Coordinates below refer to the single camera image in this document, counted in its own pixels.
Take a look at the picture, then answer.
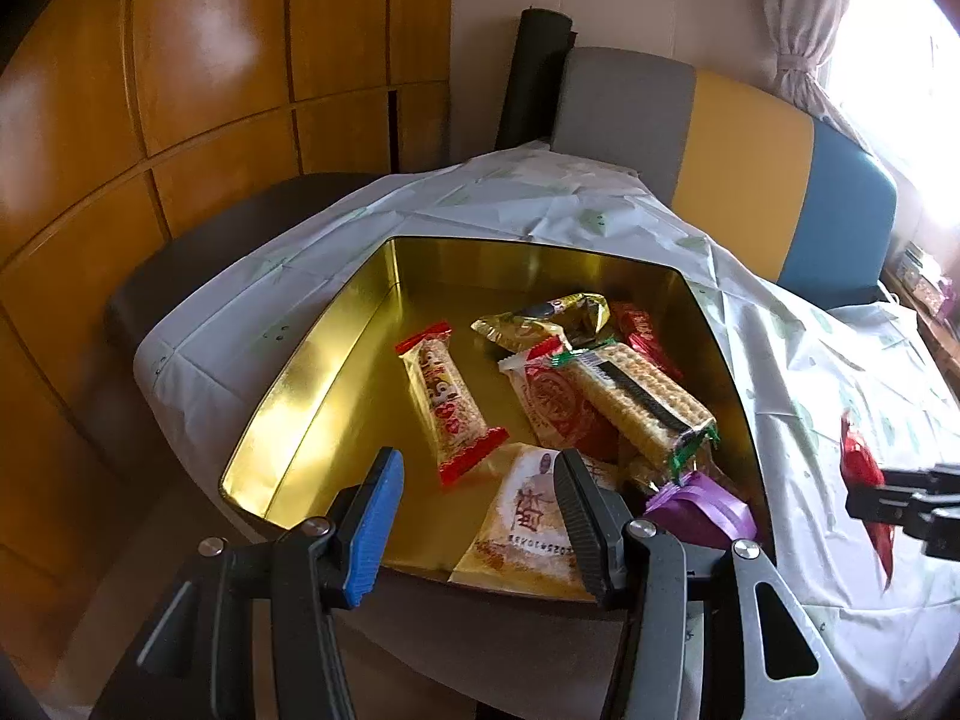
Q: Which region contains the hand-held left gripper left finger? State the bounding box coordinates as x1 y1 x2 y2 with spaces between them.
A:
90 446 406 720

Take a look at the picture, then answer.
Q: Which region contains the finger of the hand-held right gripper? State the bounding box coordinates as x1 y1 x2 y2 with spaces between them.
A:
881 465 960 496
846 486 960 562

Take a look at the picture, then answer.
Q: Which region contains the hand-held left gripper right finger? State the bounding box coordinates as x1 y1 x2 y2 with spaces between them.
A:
553 448 856 720

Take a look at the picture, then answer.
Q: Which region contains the shiny red snack packet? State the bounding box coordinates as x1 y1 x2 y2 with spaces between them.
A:
838 409 897 590

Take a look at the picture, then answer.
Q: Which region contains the beige pastry packet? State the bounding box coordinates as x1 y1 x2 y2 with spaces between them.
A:
448 441 623 602

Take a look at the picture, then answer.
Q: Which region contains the purple snack packet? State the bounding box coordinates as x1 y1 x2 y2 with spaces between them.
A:
643 469 758 548

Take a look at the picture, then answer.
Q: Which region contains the white red-print snack packet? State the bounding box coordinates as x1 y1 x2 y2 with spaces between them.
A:
499 337 623 458

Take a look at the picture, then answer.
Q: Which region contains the gold maroon tin box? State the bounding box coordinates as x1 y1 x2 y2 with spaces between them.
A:
217 236 777 608

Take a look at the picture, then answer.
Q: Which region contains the green-edged cracker packet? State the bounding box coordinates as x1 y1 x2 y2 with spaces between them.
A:
562 341 719 485

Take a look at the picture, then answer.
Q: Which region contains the red-ended biscuit bar packet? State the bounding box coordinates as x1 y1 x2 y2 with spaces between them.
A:
395 320 509 488

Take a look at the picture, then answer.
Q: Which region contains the red biscuit packet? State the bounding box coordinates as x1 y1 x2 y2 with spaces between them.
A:
607 301 685 383

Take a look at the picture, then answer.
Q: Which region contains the yellow gold snack packet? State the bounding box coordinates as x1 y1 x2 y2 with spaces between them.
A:
525 291 610 342

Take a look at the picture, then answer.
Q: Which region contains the wooden side shelf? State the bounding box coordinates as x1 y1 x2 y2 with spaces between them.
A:
881 270 960 383

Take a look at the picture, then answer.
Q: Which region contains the white printed tablecloth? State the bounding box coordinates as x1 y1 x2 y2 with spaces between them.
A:
133 146 960 720

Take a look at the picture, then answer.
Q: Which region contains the patterned tissue box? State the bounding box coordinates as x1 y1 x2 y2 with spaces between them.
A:
889 240 950 316

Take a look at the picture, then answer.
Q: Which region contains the grey yellow blue sofa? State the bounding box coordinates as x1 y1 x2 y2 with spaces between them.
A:
551 46 899 308

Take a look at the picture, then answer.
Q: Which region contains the window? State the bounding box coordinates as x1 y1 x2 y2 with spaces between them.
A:
825 0 960 188

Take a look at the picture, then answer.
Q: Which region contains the black rolled mat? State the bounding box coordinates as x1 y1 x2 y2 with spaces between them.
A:
495 7 580 151

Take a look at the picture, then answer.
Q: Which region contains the tied floral curtain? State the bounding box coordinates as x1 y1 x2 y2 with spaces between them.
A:
761 0 875 143

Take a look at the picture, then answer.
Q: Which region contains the wooden wardrobe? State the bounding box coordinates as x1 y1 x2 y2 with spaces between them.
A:
0 0 455 691

